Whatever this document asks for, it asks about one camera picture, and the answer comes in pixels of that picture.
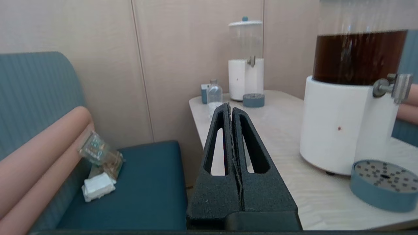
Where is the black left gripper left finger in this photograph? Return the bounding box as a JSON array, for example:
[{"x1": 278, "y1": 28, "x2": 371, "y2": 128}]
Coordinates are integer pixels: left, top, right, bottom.
[{"x1": 186, "y1": 102, "x2": 244, "y2": 229}]

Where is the large blue-grey drip tray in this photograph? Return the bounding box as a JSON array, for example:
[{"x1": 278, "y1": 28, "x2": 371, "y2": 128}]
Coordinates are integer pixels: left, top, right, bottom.
[{"x1": 349, "y1": 159, "x2": 418, "y2": 213}]

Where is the small blue-grey drip tray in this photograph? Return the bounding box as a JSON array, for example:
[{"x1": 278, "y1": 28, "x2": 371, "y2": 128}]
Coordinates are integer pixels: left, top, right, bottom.
[{"x1": 242, "y1": 93, "x2": 265, "y2": 108}]

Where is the large dispenser with dark tea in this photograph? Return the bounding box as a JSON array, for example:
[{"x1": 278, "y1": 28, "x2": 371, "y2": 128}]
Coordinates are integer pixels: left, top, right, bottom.
[{"x1": 299, "y1": 0, "x2": 414, "y2": 177}]

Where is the blue-grey tissue box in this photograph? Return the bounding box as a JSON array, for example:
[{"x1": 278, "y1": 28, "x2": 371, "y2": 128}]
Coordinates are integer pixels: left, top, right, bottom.
[{"x1": 201, "y1": 84, "x2": 211, "y2": 104}]

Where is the small clear plastic bottle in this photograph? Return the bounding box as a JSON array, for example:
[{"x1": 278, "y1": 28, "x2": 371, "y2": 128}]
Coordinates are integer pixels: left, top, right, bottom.
[{"x1": 207, "y1": 79, "x2": 223, "y2": 122}]

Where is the white folded napkin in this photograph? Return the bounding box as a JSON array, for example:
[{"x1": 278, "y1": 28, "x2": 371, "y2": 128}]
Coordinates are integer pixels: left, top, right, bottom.
[{"x1": 81, "y1": 172, "x2": 117, "y2": 203}]

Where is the small clear water dispenser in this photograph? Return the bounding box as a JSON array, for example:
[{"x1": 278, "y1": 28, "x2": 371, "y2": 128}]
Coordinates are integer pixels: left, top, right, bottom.
[{"x1": 228, "y1": 16, "x2": 265, "y2": 102}]

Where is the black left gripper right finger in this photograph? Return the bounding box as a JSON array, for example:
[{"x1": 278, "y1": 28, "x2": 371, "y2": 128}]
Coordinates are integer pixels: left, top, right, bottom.
[{"x1": 231, "y1": 106, "x2": 298, "y2": 213}]

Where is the pink cylindrical bolster cushion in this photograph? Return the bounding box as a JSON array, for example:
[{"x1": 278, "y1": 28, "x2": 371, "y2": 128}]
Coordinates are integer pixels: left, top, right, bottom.
[
  {"x1": 396, "y1": 84, "x2": 418, "y2": 126},
  {"x1": 0, "y1": 106, "x2": 96, "y2": 233}
]

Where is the clear snack bag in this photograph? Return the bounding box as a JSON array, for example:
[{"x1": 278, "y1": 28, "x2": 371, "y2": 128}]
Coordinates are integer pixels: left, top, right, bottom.
[{"x1": 77, "y1": 131, "x2": 124, "y2": 180}]

